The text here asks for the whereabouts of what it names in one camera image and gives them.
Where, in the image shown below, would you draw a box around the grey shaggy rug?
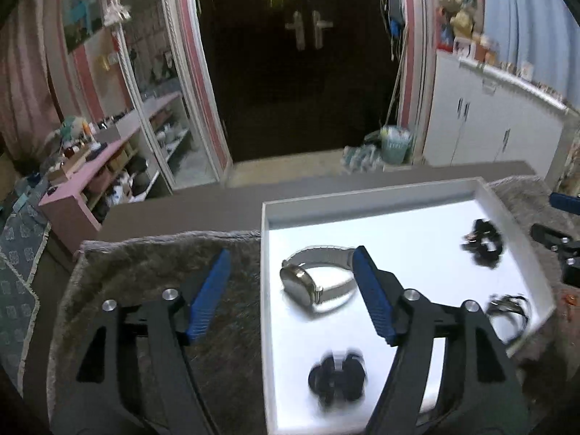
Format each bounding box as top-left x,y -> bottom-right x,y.
47,177 -> 580,435

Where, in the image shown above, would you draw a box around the mop handle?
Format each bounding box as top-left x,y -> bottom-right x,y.
378,32 -> 409,132

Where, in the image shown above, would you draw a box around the black wire bracelet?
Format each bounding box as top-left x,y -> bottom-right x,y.
486,294 -> 532,344

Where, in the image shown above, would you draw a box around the hanging cables and blue bag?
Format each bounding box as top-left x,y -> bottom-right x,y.
381,0 -> 405,59

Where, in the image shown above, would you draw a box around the green plastic basket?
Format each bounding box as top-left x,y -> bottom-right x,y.
380,125 -> 414,165

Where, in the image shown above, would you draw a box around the silver door handle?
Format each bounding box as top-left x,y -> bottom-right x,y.
312,9 -> 334,49
285,11 -> 305,50

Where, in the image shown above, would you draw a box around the dark double door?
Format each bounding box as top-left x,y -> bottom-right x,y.
195,0 -> 409,164

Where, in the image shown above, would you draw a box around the pale blue curtain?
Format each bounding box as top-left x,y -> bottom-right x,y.
480,0 -> 580,105

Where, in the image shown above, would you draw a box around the black hair tie bundle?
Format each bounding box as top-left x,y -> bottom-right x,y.
461,219 -> 504,267

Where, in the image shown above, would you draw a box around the pink shelf unit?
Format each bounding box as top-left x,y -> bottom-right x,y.
38,92 -> 191,254

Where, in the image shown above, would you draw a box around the white flower mirror ornament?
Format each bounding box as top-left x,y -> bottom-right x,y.
103,2 -> 132,25

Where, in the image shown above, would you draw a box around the blue patterned sofa cover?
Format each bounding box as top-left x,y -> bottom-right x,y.
0,177 -> 50,395

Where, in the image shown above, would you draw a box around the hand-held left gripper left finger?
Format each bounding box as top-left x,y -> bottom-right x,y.
50,248 -> 233,435

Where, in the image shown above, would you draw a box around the white jewelry tray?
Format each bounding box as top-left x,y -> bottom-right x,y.
260,178 -> 557,433

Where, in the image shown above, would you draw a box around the yellow plush toy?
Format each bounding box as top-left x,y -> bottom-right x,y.
437,0 -> 476,39

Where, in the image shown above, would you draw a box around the green plush toy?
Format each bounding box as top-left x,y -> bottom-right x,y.
45,115 -> 91,146

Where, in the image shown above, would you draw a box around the pack of water bottles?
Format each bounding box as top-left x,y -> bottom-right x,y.
342,145 -> 386,173

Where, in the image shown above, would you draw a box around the pink curtain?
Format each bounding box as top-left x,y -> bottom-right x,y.
0,0 -> 80,168

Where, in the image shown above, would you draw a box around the framed couple photo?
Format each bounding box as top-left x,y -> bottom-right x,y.
61,0 -> 107,55

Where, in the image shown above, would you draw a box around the black hair claw clip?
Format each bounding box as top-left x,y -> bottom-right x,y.
308,349 -> 367,405

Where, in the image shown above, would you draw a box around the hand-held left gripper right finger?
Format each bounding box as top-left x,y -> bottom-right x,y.
351,245 -> 531,435

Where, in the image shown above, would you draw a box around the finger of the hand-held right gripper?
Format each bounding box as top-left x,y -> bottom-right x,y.
550,192 -> 580,215
530,223 -> 580,286

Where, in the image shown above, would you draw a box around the white-framed standing mirror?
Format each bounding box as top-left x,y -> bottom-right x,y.
104,0 -> 227,191

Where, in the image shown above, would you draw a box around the silver mesh-band wristwatch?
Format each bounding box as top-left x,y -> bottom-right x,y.
280,245 -> 361,314

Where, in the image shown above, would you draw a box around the white cabinet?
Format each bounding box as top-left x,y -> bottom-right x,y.
421,50 -> 569,177

